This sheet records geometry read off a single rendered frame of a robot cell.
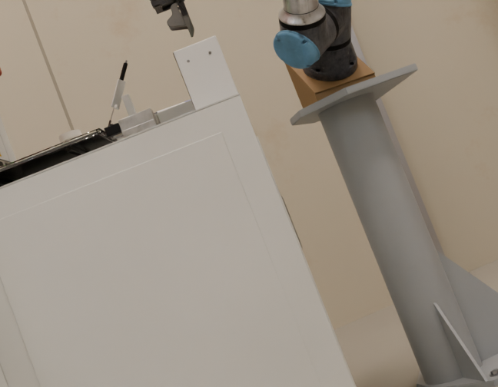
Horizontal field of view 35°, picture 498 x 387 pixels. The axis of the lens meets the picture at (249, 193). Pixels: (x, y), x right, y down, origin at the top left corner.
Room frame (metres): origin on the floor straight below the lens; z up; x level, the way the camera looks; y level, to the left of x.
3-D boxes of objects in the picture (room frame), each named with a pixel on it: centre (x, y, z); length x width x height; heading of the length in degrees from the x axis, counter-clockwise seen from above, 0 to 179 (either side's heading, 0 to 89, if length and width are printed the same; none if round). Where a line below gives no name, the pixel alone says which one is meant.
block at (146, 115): (1.78, 0.18, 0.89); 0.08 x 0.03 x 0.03; 89
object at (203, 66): (1.85, -0.01, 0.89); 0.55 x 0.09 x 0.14; 179
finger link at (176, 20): (1.97, 0.01, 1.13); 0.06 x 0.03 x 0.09; 89
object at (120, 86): (2.17, 0.24, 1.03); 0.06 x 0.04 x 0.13; 89
